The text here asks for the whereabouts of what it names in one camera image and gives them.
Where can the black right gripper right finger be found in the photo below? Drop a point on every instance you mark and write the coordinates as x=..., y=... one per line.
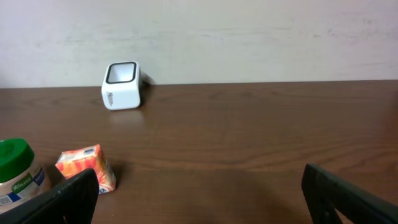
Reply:
x=327, y=195

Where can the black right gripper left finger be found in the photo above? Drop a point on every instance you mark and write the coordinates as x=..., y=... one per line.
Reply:
x=72, y=201

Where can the small orange juice carton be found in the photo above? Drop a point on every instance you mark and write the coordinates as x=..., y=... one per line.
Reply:
x=71, y=163

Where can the green lid jar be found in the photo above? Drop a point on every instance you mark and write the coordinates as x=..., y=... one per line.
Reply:
x=22, y=175

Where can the white barcode scanner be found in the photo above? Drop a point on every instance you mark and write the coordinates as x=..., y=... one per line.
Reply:
x=122, y=85

